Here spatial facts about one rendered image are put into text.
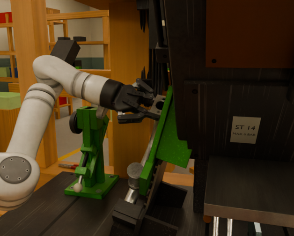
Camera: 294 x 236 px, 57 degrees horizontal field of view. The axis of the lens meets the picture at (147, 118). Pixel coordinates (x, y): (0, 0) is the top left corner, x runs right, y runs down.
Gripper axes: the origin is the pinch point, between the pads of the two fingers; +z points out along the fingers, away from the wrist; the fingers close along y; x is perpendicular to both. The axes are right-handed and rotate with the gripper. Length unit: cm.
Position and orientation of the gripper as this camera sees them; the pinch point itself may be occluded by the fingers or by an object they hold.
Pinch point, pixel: (157, 109)
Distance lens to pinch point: 67.7
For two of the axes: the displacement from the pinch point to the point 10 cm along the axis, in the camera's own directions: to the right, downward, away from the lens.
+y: 3.6, -8.1, 4.7
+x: 0.1, 5.0, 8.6
